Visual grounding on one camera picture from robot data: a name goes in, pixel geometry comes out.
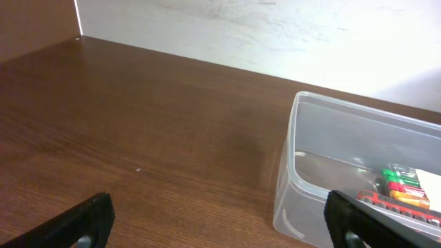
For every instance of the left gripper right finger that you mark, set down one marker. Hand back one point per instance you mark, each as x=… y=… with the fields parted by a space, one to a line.
x=352 y=223

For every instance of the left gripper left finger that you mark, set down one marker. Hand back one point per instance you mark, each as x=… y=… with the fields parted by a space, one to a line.
x=87 y=224

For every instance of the screwdriver set clear pack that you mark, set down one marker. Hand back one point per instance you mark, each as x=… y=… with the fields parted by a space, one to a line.
x=414 y=186

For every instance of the clear plastic container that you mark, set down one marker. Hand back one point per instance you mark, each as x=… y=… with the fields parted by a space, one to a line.
x=333 y=144

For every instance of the orange bit holder strip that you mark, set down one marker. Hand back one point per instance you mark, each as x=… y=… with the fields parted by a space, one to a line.
x=406 y=209

